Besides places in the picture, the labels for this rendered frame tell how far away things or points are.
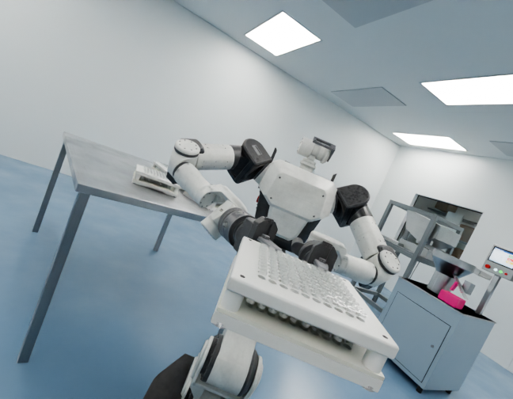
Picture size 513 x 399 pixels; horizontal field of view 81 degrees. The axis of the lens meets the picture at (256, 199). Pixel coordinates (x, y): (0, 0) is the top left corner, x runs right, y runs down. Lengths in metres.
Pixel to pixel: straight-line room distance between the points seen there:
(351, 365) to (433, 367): 2.65
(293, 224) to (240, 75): 4.45
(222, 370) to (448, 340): 2.30
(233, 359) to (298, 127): 5.13
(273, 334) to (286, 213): 0.68
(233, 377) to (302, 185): 0.63
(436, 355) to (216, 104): 4.32
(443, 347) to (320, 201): 2.20
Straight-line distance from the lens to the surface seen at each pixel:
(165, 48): 5.13
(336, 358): 0.47
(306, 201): 1.06
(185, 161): 0.93
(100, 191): 1.39
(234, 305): 0.43
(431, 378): 3.16
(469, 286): 3.26
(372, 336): 0.46
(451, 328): 3.04
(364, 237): 1.10
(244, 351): 1.04
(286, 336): 0.44
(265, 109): 5.51
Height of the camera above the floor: 1.17
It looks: 5 degrees down
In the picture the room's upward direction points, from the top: 23 degrees clockwise
